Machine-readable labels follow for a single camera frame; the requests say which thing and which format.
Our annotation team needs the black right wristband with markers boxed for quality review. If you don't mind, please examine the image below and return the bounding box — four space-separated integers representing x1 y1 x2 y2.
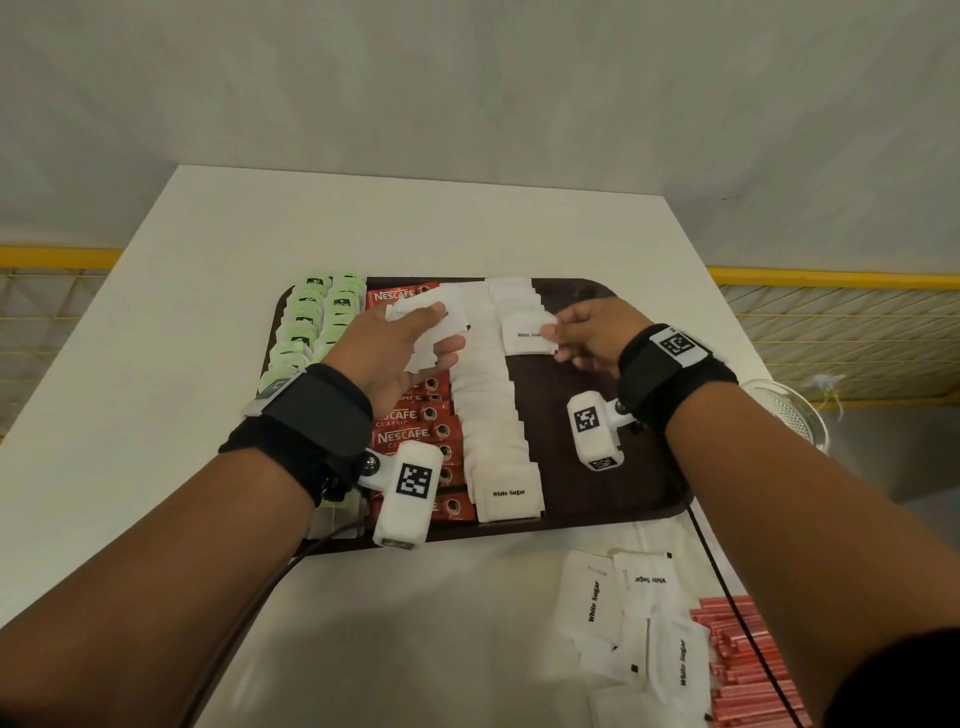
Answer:
616 323 740 434

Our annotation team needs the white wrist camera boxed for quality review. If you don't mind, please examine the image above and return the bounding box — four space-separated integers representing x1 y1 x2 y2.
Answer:
358 440 445 551
566 389 628 472

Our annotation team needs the row of red Nescafe sachets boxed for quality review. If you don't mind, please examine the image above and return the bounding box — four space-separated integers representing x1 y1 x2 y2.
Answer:
365 282 478 523

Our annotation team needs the yellow mesh railing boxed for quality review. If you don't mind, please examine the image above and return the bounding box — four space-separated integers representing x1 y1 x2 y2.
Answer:
0 245 125 444
708 266 960 410

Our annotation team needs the black left camera cable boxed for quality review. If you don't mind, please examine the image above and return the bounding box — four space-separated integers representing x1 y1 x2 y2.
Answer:
179 521 369 728

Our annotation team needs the black wristband with markers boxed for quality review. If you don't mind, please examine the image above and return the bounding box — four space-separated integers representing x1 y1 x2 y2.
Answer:
616 323 740 434
218 363 375 508

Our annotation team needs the brown tray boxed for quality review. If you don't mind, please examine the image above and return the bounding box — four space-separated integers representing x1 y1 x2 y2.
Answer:
258 277 691 556

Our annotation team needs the person's dark sleeve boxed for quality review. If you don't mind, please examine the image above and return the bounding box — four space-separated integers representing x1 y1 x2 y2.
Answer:
821 626 960 728

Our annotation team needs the person's left hand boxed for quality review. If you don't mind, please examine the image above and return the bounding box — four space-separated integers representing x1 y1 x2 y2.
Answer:
322 302 468 421

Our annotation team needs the pile of red stirrer sticks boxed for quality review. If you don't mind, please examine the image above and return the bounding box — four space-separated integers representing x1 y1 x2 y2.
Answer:
689 596 815 728

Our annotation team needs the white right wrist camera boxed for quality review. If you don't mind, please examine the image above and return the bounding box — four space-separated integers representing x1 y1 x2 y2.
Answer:
566 389 628 472

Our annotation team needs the person's right forearm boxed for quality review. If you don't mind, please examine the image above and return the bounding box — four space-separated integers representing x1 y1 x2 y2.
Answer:
665 382 960 728

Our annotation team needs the black left wristband with markers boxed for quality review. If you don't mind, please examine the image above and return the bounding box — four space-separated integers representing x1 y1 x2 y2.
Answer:
218 363 375 508

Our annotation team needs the person's right hand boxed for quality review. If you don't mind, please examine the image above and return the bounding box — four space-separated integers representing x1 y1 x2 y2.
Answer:
541 297 655 380

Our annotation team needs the sugar sachet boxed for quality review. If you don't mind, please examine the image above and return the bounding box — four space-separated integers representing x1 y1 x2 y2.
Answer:
500 313 560 355

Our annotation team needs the person's left forearm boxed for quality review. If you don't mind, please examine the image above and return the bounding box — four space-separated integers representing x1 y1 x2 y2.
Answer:
0 448 316 728

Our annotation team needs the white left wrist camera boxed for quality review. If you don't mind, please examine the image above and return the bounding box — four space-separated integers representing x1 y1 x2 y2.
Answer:
358 440 445 551

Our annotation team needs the pile of white sugar sachets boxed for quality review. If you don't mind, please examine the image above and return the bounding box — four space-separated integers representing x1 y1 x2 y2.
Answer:
539 549 714 728

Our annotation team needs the clear patterned glass cup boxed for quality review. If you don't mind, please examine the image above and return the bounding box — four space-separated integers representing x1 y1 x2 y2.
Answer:
742 378 832 455

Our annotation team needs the white cable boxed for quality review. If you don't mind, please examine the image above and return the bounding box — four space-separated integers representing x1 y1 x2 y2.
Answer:
802 372 845 421

